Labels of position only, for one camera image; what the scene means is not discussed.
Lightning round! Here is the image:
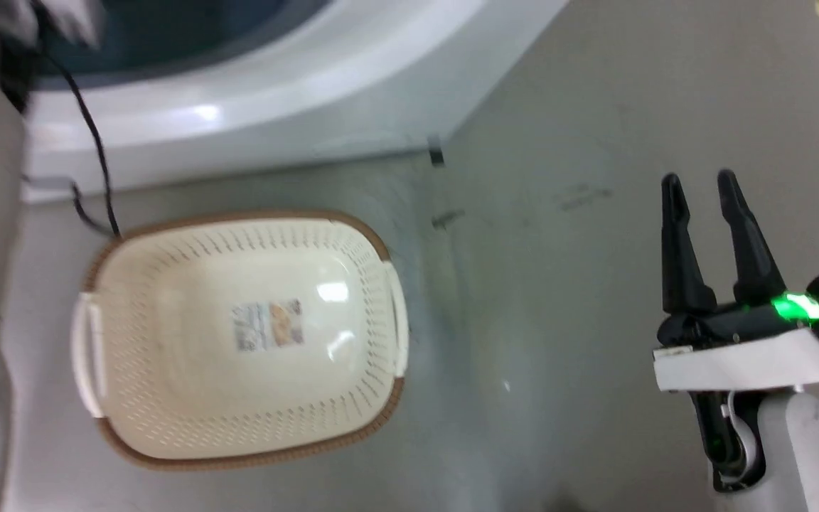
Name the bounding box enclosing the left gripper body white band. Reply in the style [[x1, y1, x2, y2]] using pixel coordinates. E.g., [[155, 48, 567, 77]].
[[0, 0, 106, 49]]

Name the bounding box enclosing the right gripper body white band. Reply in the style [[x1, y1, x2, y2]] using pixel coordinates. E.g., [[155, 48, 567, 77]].
[[653, 269, 819, 393]]

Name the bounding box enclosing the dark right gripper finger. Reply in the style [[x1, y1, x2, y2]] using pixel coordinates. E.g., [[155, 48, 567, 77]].
[[660, 173, 717, 316], [717, 169, 788, 308]]

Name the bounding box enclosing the white washing machine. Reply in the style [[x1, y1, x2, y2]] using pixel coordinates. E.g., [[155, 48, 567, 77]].
[[22, 0, 571, 205]]

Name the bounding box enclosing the cream laundry basket brown rim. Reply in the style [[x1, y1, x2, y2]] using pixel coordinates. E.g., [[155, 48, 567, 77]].
[[70, 209, 411, 472]]

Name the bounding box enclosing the printed label sticker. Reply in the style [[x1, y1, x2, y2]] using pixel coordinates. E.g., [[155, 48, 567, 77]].
[[232, 298, 306, 353]]

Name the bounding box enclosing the thin black cable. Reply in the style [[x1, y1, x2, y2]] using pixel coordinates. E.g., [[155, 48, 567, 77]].
[[34, 47, 123, 240]]

